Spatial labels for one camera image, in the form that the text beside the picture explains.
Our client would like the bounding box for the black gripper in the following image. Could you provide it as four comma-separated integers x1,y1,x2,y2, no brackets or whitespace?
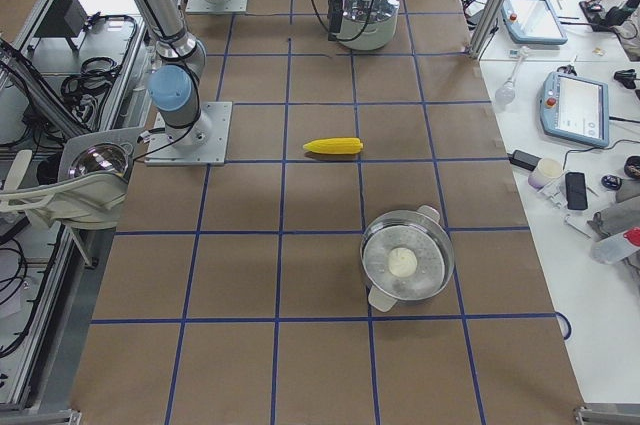
328,0,344,41

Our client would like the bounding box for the glass pot lid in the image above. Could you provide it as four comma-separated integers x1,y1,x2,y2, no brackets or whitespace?
339,0,401,36

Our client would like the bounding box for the yellow corn cob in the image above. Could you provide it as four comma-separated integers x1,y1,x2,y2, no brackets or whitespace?
303,137,364,155

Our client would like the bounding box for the steel steamer pot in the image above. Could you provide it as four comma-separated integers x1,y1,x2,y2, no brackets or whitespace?
360,205,455,312

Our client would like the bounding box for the far blue teach pendant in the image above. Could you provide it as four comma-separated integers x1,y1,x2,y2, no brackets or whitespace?
501,0,567,45

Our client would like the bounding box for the blue teach pendant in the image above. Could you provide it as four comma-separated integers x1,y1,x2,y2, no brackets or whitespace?
501,0,567,45
539,72,609,148

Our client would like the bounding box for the black power adapter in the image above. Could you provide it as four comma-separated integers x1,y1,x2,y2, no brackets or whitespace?
508,150,541,172

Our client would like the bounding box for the near blue teach pendant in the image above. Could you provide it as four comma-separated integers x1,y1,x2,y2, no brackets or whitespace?
539,72,609,148

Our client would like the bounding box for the white steamed bun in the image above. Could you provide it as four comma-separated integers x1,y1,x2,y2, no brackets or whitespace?
387,247,418,278

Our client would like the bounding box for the white paper cup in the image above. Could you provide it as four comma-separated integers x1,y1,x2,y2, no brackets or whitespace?
528,158,564,189

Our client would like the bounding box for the metal bowl on chair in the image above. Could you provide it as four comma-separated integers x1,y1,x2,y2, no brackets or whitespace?
67,142,129,178

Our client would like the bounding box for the black smartphone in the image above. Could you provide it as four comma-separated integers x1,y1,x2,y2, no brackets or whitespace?
565,172,588,211

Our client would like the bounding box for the aluminium frame post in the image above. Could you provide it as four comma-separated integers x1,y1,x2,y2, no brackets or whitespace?
467,0,531,60

